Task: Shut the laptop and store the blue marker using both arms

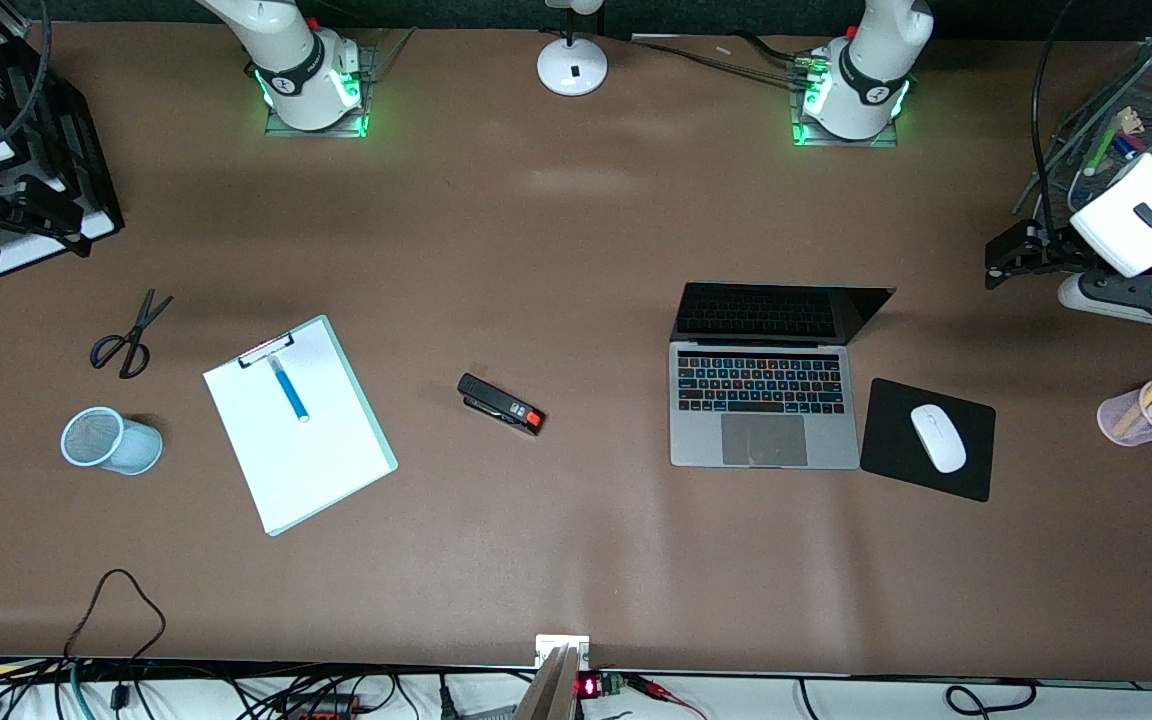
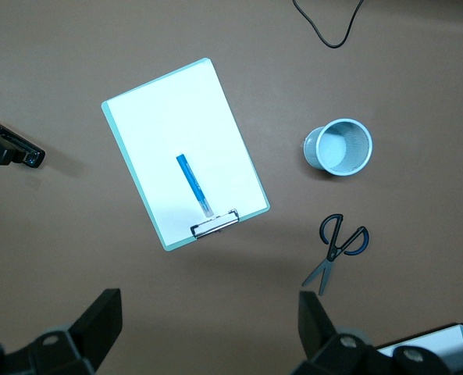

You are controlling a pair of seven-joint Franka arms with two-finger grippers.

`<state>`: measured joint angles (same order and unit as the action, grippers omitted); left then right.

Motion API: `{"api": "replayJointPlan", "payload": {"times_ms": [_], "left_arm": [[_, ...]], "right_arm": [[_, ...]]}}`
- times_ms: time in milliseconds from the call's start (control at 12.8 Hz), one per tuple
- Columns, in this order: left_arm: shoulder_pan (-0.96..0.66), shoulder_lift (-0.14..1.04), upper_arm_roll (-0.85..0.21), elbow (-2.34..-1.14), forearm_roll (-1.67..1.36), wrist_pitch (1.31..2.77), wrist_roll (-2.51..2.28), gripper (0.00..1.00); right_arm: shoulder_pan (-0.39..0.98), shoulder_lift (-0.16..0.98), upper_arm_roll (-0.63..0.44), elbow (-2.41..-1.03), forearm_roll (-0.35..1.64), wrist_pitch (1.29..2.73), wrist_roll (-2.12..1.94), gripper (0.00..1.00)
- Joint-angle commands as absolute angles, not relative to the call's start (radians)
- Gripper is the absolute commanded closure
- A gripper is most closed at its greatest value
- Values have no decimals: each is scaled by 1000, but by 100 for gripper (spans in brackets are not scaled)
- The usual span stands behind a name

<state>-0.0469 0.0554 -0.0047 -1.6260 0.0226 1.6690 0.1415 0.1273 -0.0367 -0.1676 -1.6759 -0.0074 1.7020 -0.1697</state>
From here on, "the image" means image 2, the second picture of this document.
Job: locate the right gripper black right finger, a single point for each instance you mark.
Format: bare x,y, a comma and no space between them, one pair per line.
317,332

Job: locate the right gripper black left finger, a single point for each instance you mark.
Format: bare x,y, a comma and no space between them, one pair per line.
98,324

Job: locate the blue marker pen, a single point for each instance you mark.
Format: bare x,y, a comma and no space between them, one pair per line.
190,176

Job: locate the teal clipboard with metal clip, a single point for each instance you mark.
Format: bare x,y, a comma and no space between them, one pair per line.
126,157

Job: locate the light blue mesh pen cup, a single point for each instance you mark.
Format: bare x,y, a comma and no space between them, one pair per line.
340,150

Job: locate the black stapler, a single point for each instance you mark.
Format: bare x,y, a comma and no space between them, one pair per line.
1,146

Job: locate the white paper sheet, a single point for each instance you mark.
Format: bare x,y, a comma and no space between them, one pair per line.
176,117

